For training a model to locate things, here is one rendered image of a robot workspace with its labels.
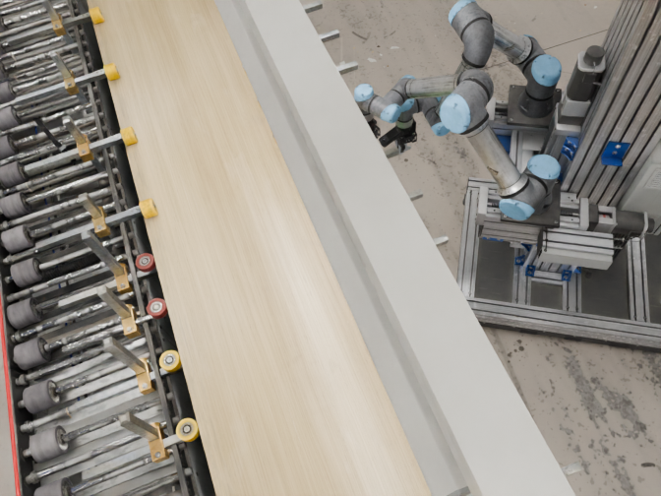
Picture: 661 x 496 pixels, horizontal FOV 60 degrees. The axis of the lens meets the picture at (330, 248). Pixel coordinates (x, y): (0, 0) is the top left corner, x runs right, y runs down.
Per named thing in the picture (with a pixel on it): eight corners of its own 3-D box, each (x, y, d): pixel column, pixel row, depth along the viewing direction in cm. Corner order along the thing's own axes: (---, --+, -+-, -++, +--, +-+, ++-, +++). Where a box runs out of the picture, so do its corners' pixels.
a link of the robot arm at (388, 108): (407, 96, 219) (384, 85, 223) (390, 115, 215) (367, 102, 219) (406, 110, 226) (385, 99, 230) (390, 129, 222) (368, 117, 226)
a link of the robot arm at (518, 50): (533, 82, 245) (454, 40, 210) (516, 59, 252) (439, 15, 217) (556, 61, 238) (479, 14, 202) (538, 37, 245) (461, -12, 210)
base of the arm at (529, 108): (553, 93, 251) (559, 77, 242) (552, 119, 244) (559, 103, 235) (517, 91, 253) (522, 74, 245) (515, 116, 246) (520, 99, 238)
